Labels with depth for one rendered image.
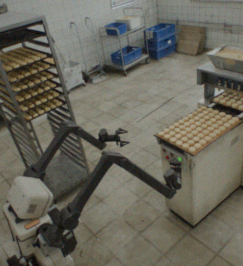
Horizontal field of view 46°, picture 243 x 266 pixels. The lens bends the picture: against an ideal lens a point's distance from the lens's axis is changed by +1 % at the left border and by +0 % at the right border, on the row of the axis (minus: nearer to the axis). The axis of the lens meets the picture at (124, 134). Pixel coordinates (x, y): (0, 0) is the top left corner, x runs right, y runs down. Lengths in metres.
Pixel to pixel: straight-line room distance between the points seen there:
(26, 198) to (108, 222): 1.50
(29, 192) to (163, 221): 1.60
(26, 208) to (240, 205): 2.05
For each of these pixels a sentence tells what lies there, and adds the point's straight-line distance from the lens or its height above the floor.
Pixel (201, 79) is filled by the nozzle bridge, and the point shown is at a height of 1.08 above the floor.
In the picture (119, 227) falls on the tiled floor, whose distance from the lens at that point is 2.80.
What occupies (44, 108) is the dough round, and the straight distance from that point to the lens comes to 2.71.
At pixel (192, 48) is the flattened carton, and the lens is 6.50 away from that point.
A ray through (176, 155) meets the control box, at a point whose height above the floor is 0.83.
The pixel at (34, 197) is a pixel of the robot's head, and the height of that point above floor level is 1.24.
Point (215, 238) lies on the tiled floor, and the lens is 2.69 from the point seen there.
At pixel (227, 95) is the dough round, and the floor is 0.91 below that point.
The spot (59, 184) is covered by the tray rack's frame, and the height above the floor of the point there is 0.15.
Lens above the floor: 2.18
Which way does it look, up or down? 33 degrees down
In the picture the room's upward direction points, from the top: 10 degrees counter-clockwise
